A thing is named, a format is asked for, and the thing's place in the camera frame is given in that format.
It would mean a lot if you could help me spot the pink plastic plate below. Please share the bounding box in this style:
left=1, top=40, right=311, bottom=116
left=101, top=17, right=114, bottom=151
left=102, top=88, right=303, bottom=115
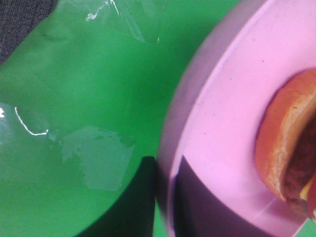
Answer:
left=157, top=0, right=316, bottom=237

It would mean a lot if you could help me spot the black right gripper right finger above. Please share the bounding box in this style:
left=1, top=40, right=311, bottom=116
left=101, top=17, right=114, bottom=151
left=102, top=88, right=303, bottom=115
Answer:
left=174, top=157, right=269, bottom=237

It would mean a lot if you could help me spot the burger with lettuce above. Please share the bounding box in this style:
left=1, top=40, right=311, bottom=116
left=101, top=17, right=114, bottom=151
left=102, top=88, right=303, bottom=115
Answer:
left=254, top=68, right=316, bottom=221

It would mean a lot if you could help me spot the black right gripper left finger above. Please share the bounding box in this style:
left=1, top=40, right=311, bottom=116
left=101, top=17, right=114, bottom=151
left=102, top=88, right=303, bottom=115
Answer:
left=79, top=156, right=156, bottom=237

